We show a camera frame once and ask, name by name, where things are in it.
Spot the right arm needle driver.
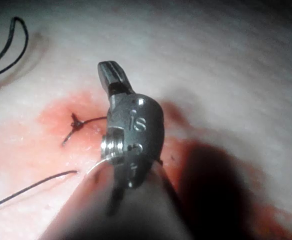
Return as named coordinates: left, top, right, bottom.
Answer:
left=100, top=92, right=166, bottom=166

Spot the right arm needle driver jaw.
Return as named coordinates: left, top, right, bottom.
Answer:
left=109, top=60, right=134, bottom=97
left=97, top=60, right=117, bottom=97

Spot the black stitching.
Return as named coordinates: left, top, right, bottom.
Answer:
left=61, top=112, right=108, bottom=147

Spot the tissue pad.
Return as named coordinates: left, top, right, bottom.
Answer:
left=0, top=0, right=292, bottom=240

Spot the black thread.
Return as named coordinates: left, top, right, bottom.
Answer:
left=0, top=16, right=79, bottom=214

